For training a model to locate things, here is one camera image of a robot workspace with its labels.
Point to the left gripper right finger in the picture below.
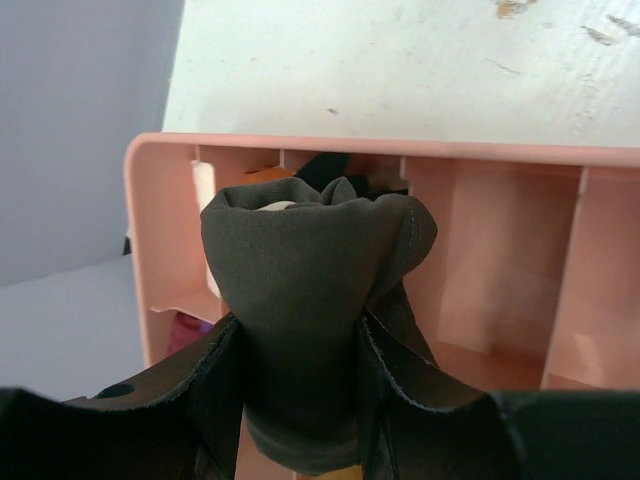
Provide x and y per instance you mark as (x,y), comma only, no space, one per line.
(414,421)

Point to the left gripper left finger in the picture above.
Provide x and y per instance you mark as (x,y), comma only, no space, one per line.
(178,419)

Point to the black rolled garment in tray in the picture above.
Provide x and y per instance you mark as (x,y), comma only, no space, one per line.
(369,182)

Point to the olive green underwear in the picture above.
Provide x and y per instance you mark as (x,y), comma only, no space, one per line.
(297,268)

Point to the orange rolled garment in tray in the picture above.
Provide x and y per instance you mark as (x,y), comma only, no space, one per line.
(265,175)

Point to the pink divided organizer tray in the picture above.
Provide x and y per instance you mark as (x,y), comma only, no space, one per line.
(532,283)

